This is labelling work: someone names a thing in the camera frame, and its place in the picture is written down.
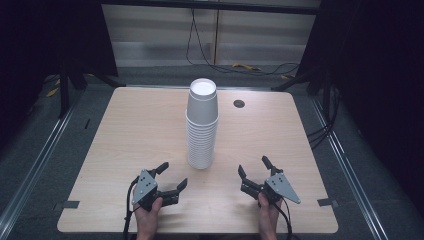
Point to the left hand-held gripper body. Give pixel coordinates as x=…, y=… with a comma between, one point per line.
x=144, y=186

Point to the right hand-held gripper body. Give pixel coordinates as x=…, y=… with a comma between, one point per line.
x=280, y=186

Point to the stack of white paper cups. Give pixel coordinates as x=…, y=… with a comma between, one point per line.
x=201, y=133

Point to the person's right hand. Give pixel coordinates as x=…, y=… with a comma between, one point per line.
x=267, y=216

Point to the person's left hand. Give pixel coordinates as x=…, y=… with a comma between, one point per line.
x=147, y=221

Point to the grey tape strip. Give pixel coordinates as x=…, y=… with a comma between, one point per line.
x=71, y=204
x=325, y=202

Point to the dark round table grommet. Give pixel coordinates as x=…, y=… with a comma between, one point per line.
x=239, y=103

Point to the small yellow tape piece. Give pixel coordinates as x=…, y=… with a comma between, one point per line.
x=285, y=77

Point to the black stand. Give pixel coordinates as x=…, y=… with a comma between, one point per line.
x=63, y=96
x=300, y=80

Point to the long yellow tape piece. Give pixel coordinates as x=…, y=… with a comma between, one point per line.
x=246, y=66

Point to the black curtain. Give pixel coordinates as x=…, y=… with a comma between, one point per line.
x=40, y=40
x=376, y=66

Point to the metal floor rail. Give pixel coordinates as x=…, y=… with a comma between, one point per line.
x=346, y=166
x=40, y=160

